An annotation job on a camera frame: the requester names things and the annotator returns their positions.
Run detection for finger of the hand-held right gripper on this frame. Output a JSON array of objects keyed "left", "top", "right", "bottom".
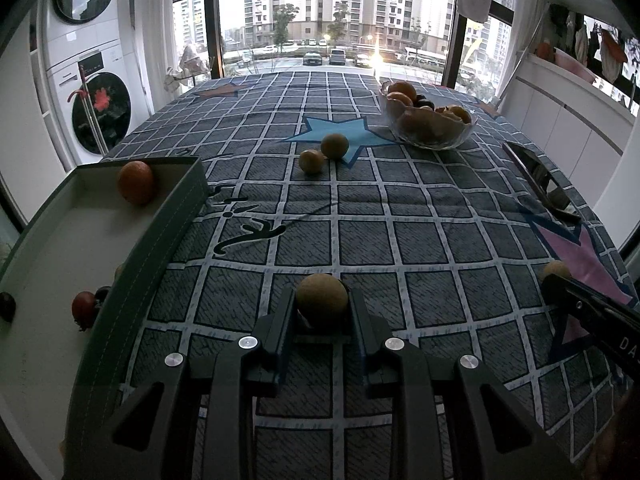
[{"left": 541, "top": 274, "right": 615, "bottom": 335}]

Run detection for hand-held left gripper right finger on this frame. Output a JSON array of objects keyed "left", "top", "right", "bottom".
[{"left": 347, "top": 290, "right": 581, "bottom": 480}]

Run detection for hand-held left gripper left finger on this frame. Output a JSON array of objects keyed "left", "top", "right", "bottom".
[{"left": 107, "top": 287, "right": 301, "bottom": 480}]

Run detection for round brown fruit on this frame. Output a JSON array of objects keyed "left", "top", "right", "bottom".
[
  {"left": 298, "top": 149, "right": 326, "bottom": 176},
  {"left": 541, "top": 260, "right": 572, "bottom": 283},
  {"left": 320, "top": 132, "right": 350, "bottom": 159},
  {"left": 295, "top": 273, "right": 349, "bottom": 332}
]

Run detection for green cardboard box white inside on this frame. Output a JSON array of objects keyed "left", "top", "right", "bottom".
[{"left": 0, "top": 156, "right": 210, "bottom": 480}]

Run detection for checked star print tablecloth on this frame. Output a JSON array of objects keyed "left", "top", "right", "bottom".
[{"left": 100, "top": 71, "right": 636, "bottom": 480}]

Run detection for black tray at table edge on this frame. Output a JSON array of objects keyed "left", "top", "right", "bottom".
[{"left": 501, "top": 141, "right": 583, "bottom": 222}]

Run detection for white cabinet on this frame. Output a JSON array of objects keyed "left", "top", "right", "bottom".
[{"left": 500, "top": 55, "right": 640, "bottom": 221}]

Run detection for red plum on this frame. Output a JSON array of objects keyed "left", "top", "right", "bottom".
[{"left": 71, "top": 291, "right": 99, "bottom": 331}]

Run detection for clear glass fruit bowl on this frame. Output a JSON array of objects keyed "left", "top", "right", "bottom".
[{"left": 378, "top": 80, "right": 478, "bottom": 151}]

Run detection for pink basin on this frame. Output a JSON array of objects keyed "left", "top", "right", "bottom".
[{"left": 552, "top": 47, "right": 598, "bottom": 83}]

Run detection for orange in bowl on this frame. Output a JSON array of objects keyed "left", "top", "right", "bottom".
[{"left": 387, "top": 81, "right": 417, "bottom": 106}]

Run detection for hanging clothes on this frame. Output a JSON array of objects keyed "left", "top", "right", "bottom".
[{"left": 565, "top": 12, "right": 640, "bottom": 106}]

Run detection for white plastic bag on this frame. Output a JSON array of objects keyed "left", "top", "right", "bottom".
[{"left": 162, "top": 44, "right": 213, "bottom": 93}]

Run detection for white washing machine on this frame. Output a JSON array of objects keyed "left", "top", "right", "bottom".
[{"left": 47, "top": 42, "right": 151, "bottom": 166}]

